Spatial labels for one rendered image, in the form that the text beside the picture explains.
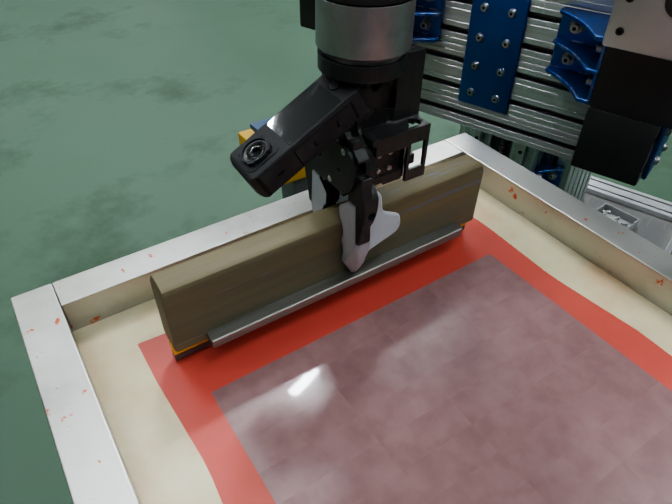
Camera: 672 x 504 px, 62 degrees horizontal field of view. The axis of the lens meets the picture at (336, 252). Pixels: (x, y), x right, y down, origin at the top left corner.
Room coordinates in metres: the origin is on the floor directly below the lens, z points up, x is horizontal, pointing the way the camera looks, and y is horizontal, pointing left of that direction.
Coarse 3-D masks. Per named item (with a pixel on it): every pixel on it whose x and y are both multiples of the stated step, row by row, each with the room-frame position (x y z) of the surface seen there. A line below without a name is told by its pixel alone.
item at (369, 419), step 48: (240, 336) 0.36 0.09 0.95; (288, 336) 0.36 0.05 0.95; (336, 336) 0.36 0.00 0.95; (384, 336) 0.36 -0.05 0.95; (192, 384) 0.30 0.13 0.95; (240, 384) 0.30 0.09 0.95; (288, 384) 0.30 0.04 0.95; (336, 384) 0.30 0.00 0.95; (384, 384) 0.30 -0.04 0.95; (432, 384) 0.30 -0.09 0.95; (192, 432) 0.26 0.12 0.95; (240, 432) 0.26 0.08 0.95; (288, 432) 0.26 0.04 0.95; (336, 432) 0.26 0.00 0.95; (384, 432) 0.26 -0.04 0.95; (432, 432) 0.26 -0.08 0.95; (240, 480) 0.22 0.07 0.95; (288, 480) 0.22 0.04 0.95; (336, 480) 0.22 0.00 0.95; (384, 480) 0.22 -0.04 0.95; (432, 480) 0.22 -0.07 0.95; (480, 480) 0.22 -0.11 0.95
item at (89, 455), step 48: (432, 144) 0.66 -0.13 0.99; (480, 144) 0.66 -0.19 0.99; (528, 192) 0.55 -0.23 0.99; (192, 240) 0.46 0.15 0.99; (240, 240) 0.47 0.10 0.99; (576, 240) 0.49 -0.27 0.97; (624, 240) 0.46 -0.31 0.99; (48, 288) 0.39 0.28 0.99; (96, 288) 0.39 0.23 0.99; (144, 288) 0.41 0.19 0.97; (48, 336) 0.33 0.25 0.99; (48, 384) 0.28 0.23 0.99; (96, 432) 0.23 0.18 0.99; (96, 480) 0.20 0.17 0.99
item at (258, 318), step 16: (416, 240) 0.46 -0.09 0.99; (432, 240) 0.47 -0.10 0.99; (448, 240) 0.48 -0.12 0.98; (384, 256) 0.44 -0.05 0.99; (400, 256) 0.44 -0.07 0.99; (352, 272) 0.41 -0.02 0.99; (368, 272) 0.42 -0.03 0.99; (320, 288) 0.39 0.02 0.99; (336, 288) 0.40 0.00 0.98; (272, 304) 0.37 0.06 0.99; (288, 304) 0.37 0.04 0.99; (304, 304) 0.38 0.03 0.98; (240, 320) 0.35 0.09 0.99; (256, 320) 0.35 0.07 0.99; (272, 320) 0.36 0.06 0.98; (208, 336) 0.33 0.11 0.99; (224, 336) 0.33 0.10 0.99
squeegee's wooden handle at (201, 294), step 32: (384, 192) 0.46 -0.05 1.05; (416, 192) 0.46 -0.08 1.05; (448, 192) 0.49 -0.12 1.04; (288, 224) 0.41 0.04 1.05; (320, 224) 0.41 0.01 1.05; (416, 224) 0.47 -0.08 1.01; (448, 224) 0.49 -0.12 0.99; (224, 256) 0.36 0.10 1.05; (256, 256) 0.37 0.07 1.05; (288, 256) 0.38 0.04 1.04; (320, 256) 0.40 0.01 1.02; (160, 288) 0.33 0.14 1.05; (192, 288) 0.33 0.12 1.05; (224, 288) 0.35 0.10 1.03; (256, 288) 0.36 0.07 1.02; (288, 288) 0.38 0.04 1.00; (192, 320) 0.33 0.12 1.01; (224, 320) 0.35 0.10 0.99
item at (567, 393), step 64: (448, 256) 0.48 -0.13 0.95; (512, 256) 0.48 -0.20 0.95; (384, 320) 0.38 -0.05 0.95; (448, 320) 0.38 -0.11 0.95; (512, 320) 0.38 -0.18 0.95; (576, 320) 0.38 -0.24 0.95; (448, 384) 0.30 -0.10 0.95; (512, 384) 0.30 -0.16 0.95; (576, 384) 0.30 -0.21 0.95; (640, 384) 0.30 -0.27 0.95; (512, 448) 0.24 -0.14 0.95; (576, 448) 0.24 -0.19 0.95; (640, 448) 0.24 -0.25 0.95
